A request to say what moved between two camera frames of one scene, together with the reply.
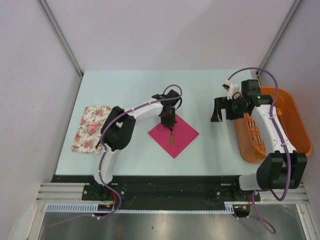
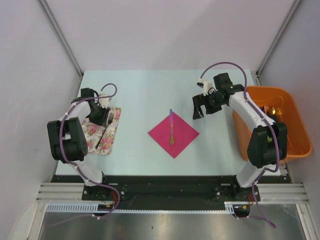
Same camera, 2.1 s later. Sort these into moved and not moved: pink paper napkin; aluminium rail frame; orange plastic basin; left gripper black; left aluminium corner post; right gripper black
Moved: left gripper black; right gripper black
Not moved: pink paper napkin; left aluminium corner post; orange plastic basin; aluminium rail frame
